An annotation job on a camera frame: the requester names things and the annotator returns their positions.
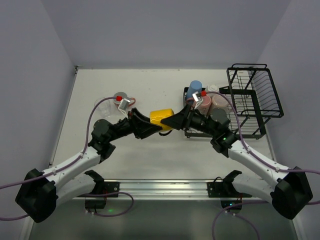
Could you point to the black two-tier dish rack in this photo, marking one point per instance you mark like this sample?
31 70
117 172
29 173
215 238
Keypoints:
253 97

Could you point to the yellow ceramic mug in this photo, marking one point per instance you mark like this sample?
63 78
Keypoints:
157 116

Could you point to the light blue plastic cup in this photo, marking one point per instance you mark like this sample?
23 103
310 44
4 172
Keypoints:
194 86

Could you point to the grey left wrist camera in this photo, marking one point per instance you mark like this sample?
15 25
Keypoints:
123 105

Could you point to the clear faceted glass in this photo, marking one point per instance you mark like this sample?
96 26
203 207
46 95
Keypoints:
103 107

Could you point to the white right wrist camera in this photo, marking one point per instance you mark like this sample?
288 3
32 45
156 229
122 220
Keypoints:
197 99

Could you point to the salmon polka dot mug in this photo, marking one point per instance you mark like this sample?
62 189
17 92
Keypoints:
119 96

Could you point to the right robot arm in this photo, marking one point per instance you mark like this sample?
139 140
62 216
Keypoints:
288 189

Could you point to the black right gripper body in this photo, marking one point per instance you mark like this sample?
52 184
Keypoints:
188 118

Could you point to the pink smiley face mug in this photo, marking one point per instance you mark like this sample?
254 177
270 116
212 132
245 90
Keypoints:
205 105

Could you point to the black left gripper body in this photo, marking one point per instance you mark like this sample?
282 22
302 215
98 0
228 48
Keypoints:
134 122

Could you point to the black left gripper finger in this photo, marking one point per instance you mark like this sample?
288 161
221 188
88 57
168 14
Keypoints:
137 118
146 130

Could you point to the white ceramic cup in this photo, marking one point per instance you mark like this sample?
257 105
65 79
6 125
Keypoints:
212 89

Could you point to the aluminium mounting rail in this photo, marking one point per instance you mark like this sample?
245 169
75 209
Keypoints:
161 189

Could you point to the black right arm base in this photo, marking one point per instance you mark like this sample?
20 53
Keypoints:
223 188

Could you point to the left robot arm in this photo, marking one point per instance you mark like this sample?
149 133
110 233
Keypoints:
42 191

